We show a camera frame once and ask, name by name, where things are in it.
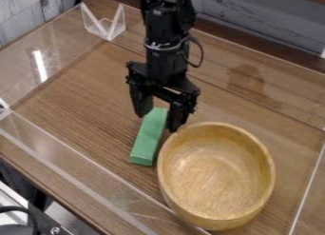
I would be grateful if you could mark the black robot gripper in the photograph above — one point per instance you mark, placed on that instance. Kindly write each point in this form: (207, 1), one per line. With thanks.
(161, 78)

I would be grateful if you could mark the brown wooden bowl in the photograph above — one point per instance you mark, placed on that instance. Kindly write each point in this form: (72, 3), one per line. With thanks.
(215, 175)

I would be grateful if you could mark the clear acrylic corner bracket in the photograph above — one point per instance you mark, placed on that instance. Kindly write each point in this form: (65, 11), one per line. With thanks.
(105, 28)

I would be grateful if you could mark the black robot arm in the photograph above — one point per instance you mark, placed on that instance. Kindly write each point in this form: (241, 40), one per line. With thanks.
(167, 19)

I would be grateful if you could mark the black metal table frame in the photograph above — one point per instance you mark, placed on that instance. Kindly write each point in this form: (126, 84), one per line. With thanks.
(28, 211)

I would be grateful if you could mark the green rectangular block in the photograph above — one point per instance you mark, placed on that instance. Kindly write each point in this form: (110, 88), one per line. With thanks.
(142, 153)

